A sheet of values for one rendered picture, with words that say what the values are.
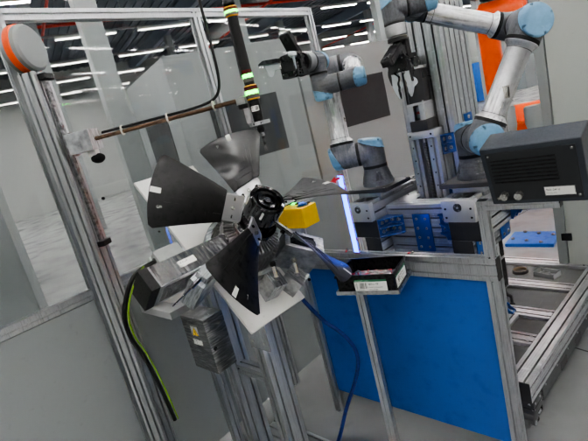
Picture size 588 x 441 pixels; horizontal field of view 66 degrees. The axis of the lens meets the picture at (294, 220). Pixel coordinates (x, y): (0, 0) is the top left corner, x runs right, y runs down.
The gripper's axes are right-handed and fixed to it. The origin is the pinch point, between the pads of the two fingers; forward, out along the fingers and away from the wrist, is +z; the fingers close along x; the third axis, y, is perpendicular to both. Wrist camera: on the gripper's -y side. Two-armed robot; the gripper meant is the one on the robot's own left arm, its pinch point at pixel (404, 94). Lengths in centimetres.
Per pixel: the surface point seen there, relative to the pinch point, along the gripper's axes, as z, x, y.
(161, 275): 32, 32, -96
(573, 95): 23, -26, 129
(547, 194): 36, -48, -18
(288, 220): 41, 56, -19
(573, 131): 19, -56, -18
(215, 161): 6, 45, -57
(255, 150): 6, 34, -47
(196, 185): 11, 32, -76
